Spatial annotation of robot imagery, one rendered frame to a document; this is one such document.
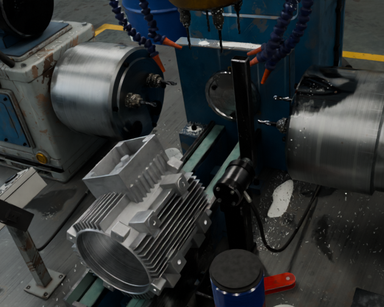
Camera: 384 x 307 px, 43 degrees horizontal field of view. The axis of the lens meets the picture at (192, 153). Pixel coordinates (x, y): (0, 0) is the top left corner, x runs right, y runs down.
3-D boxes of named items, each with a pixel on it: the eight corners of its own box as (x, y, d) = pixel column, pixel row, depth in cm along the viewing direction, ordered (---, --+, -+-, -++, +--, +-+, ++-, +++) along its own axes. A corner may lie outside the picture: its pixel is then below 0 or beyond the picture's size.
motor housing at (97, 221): (158, 226, 107) (113, 158, 99) (227, 223, 94) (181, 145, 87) (106, 297, 94) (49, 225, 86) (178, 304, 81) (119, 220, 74)
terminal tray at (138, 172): (136, 170, 98) (118, 141, 95) (174, 164, 91) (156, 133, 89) (102, 209, 90) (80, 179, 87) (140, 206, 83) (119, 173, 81)
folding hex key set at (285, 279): (292, 276, 102) (292, 270, 101) (297, 288, 99) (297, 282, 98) (252, 285, 101) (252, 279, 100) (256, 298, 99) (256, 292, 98)
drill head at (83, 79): (83, 97, 153) (59, 22, 138) (183, 113, 137) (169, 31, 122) (29, 142, 136) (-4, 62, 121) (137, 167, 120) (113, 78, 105)
